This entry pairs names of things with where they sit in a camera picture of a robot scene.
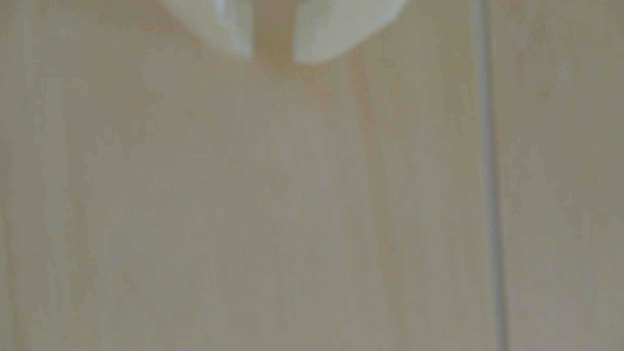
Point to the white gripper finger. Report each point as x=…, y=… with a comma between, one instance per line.
x=341, y=27
x=214, y=22

